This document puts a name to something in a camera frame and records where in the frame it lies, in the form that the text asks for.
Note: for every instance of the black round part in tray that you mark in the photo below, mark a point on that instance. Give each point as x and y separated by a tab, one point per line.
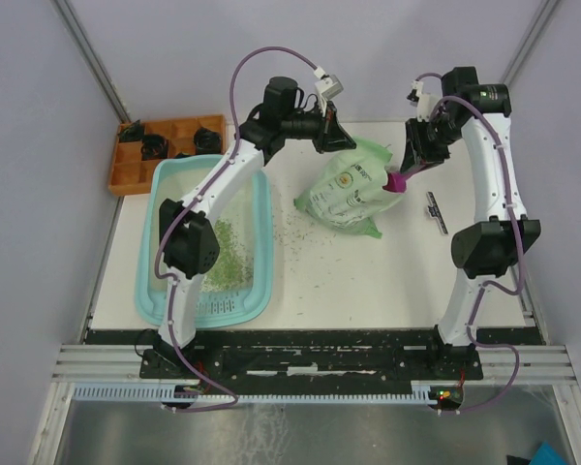
207	141

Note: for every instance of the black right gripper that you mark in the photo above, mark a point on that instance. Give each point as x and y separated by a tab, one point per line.
414	152

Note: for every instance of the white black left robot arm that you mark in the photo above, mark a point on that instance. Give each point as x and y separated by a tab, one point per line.
188	246

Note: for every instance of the aluminium frame rail left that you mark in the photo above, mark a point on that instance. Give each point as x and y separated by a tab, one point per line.
95	65

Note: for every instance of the green litter granules pile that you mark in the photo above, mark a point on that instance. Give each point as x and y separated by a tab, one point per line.
234	267

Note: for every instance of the green cat litter bag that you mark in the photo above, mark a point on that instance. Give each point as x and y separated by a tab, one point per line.
350	190

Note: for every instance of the orange compartment tray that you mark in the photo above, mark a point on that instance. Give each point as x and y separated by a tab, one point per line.
129	175

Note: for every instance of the magenta plastic litter scoop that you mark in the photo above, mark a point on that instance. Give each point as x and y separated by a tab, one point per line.
397	180

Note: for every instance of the black ring part in tray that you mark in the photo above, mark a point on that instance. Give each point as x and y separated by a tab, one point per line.
154	147

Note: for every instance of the blue object bottom corner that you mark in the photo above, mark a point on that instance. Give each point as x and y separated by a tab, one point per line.
546	455

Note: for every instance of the teal plastic litter box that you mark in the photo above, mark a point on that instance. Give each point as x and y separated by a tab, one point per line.
250	212

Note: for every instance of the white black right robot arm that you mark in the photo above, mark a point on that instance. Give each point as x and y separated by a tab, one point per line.
502	232

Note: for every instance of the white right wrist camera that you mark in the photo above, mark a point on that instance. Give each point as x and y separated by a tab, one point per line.
423	102

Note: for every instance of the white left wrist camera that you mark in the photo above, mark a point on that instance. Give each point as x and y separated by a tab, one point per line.
327	87

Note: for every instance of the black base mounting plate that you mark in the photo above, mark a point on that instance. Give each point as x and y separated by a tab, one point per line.
314	362

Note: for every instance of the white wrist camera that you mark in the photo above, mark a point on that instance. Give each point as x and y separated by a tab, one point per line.
423	102
327	87

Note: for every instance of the white plastic clip tool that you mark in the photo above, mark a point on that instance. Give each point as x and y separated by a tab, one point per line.
435	213

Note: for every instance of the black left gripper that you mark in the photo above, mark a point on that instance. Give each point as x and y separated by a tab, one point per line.
333	138

